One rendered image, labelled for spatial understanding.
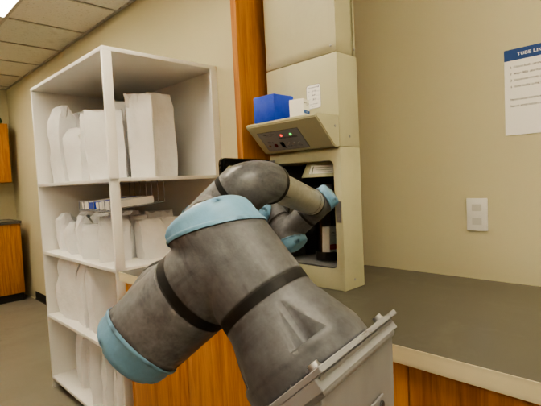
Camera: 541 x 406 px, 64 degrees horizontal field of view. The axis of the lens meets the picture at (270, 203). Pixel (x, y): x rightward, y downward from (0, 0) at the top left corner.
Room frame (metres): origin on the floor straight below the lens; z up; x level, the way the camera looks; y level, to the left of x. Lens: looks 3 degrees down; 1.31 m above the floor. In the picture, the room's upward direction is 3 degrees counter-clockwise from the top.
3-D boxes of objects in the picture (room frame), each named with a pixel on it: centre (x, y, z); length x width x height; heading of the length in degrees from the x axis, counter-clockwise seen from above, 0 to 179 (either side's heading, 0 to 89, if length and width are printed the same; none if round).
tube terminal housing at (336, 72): (1.59, -0.21, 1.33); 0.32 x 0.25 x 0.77; 44
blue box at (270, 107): (1.51, -0.03, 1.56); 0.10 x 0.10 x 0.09; 44
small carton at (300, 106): (1.43, -0.11, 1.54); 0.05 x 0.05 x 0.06; 62
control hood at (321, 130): (1.46, -0.08, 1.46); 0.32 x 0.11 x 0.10; 44
